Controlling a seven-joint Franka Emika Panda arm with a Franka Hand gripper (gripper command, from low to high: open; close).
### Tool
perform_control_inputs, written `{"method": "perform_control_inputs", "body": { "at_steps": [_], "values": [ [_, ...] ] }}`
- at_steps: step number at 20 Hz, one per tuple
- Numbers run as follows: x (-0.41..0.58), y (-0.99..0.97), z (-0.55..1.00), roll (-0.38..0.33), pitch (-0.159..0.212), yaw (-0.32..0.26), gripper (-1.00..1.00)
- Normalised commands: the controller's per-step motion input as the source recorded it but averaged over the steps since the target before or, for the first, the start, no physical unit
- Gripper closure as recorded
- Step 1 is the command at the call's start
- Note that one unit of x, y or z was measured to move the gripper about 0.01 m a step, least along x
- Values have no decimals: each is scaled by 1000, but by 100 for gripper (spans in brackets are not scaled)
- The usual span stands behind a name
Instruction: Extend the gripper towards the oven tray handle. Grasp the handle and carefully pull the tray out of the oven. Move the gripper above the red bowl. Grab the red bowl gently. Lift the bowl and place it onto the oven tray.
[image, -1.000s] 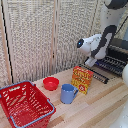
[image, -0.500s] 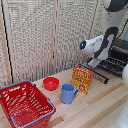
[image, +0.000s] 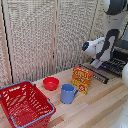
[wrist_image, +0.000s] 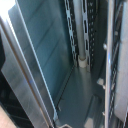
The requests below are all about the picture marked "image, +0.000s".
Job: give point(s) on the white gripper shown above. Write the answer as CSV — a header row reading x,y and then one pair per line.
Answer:
x,y
96,63

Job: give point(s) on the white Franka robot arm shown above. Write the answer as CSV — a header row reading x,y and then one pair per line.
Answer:
x,y
111,20

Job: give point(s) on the metal oven tray rack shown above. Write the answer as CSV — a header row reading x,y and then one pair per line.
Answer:
x,y
115,65

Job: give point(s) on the red plastic bowl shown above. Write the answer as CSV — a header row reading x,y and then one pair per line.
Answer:
x,y
50,83

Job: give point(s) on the yellow red cracker box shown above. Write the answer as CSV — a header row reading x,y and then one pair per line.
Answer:
x,y
82,80

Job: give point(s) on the black metal rack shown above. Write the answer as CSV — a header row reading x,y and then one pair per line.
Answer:
x,y
121,53

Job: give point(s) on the blue ceramic mug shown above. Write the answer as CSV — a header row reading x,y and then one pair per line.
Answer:
x,y
67,94

